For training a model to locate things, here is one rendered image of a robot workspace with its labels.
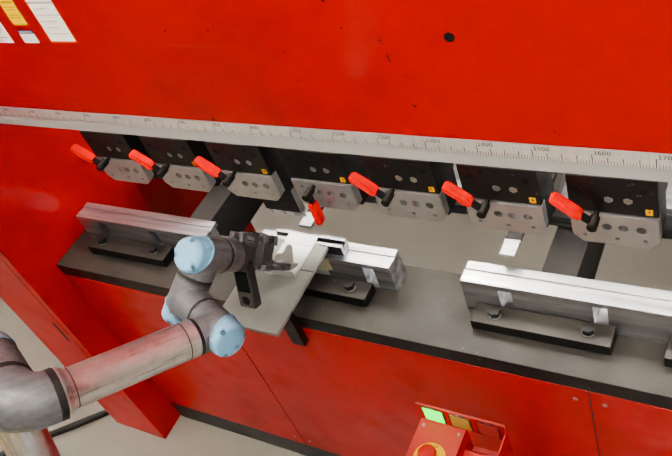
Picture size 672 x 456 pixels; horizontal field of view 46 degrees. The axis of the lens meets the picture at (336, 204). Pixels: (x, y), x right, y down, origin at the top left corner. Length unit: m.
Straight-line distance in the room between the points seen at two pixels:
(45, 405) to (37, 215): 1.10
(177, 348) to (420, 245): 1.84
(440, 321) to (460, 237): 1.39
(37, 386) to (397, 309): 0.84
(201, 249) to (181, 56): 0.39
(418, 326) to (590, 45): 0.85
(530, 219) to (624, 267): 1.51
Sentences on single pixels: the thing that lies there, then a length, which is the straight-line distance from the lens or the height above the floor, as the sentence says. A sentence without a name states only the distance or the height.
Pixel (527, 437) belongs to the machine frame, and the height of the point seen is 0.56.
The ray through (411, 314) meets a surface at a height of 0.88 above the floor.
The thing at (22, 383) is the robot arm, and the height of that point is 1.39.
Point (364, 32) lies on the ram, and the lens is 1.35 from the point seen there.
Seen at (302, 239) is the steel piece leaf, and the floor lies 1.00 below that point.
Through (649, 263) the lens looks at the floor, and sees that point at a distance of 3.02.
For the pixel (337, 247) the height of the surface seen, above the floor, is 1.00.
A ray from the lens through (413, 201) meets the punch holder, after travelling 1.61.
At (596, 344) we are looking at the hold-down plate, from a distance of 1.71.
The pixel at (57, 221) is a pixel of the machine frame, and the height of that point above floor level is 0.97.
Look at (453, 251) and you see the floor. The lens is 3.16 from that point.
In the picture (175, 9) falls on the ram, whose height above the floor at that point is 1.68.
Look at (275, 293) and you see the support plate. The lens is 1.86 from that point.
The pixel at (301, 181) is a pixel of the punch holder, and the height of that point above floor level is 1.25.
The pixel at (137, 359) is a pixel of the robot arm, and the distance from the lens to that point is 1.50.
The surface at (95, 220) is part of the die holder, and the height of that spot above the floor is 0.97.
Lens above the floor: 2.31
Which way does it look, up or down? 41 degrees down
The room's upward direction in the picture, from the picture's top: 23 degrees counter-clockwise
